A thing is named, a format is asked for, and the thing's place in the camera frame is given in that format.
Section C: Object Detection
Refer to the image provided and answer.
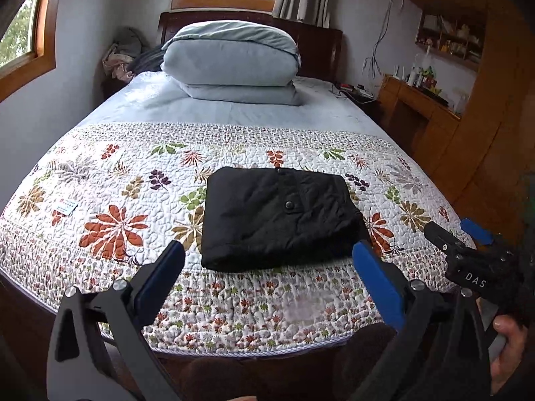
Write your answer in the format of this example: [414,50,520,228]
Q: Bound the folded grey duvet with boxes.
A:
[160,19,303,108]

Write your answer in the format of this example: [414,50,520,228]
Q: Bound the hanging cables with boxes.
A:
[363,0,403,81]

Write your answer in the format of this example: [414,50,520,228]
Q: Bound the pile of clothes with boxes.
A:
[102,27,165,83]

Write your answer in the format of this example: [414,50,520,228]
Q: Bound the person's right hand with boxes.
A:
[488,314,530,396]

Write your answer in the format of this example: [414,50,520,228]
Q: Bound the wooden wall shelf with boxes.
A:
[415,7,488,72]

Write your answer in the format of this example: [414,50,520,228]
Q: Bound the wooden wardrobe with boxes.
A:
[405,0,531,222]

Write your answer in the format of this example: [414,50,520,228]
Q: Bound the floral quilted bedspread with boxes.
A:
[0,121,478,354]

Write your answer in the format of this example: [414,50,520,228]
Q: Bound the power strip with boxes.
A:
[333,82,376,103]

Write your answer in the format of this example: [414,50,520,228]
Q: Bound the light blue bed sheet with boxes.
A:
[86,70,390,135]

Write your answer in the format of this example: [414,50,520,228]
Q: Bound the arched wooden window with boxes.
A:
[0,0,58,102]

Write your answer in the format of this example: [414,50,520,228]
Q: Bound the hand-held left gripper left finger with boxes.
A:
[45,240,187,401]

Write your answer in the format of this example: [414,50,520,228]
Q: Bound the wooden desk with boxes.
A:
[377,74,464,168]

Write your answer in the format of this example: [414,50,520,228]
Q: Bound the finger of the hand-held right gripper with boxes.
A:
[423,221,465,256]
[460,218,495,245]

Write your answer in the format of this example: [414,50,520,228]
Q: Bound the black pants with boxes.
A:
[201,166,371,273]

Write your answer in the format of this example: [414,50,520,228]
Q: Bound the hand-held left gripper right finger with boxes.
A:
[351,240,493,401]

